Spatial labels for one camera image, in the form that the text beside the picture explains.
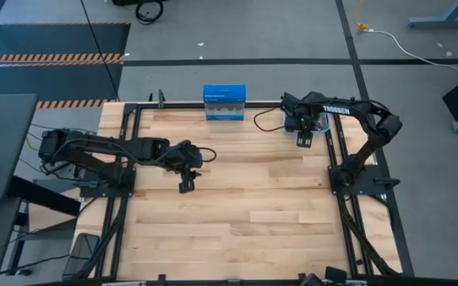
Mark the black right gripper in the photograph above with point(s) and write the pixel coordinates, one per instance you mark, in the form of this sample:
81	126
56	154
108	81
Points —
306	121

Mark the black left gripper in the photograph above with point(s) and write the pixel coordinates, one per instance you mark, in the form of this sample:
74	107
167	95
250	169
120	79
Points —
187	157

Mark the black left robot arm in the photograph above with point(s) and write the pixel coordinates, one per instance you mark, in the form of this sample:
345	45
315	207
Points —
94	145

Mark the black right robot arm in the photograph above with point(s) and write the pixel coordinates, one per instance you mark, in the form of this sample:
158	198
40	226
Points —
372	135

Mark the blue PlayStation controller box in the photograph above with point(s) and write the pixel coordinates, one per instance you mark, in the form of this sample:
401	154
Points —
224	101

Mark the yellow plug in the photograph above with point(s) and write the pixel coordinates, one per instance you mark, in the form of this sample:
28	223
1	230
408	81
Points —
362	26

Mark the small black box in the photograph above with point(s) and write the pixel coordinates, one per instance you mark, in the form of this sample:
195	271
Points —
335	275

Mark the grey table foot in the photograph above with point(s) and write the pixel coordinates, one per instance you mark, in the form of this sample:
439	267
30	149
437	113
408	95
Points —
447	20

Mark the black desk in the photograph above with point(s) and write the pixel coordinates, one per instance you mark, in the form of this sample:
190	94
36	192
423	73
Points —
2	139

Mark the black aluminium table frame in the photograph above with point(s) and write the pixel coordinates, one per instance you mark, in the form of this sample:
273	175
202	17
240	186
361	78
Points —
173	105

